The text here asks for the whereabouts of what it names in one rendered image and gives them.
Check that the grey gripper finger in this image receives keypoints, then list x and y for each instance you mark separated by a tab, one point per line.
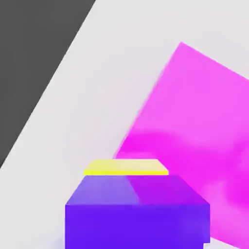
206	246

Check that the small purple cube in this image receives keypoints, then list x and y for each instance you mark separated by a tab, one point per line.
136	223

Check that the small yellow cube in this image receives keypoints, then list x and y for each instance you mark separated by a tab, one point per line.
124	167

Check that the large magenta box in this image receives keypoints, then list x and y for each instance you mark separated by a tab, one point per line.
198	116

